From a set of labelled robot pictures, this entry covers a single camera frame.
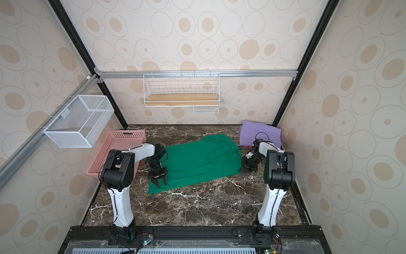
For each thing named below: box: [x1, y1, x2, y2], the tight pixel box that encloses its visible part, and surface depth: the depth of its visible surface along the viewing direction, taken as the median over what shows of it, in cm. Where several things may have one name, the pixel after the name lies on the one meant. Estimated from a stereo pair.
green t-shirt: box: [148, 133, 243, 195], surface depth 102 cm
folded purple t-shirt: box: [239, 120, 282, 149], surface depth 113 cm
